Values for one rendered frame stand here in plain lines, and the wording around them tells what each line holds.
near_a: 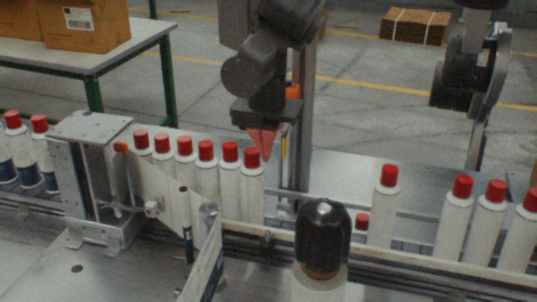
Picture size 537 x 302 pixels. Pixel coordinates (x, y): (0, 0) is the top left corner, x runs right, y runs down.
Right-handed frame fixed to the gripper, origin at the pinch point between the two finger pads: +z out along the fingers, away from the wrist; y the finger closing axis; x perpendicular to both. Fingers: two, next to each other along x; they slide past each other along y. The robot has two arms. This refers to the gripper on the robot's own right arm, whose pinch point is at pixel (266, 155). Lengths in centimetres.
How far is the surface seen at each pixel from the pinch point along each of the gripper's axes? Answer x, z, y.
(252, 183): 14.8, 16.7, -7.2
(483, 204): 17.5, 14.4, 37.4
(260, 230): 13.5, 27.7, -4.9
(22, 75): 255, 119, -292
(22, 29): 141, 36, -174
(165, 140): 16.7, 10.7, -27.2
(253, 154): 15.9, 10.3, -7.2
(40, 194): 14, 31, -63
